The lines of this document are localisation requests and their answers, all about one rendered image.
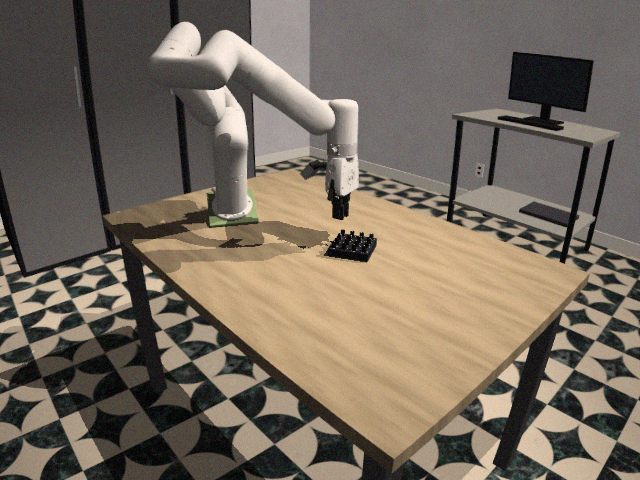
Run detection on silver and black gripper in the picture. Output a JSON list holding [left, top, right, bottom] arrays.
[[325, 153, 358, 220]]

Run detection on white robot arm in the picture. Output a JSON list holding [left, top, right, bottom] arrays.
[[147, 22, 358, 220]]

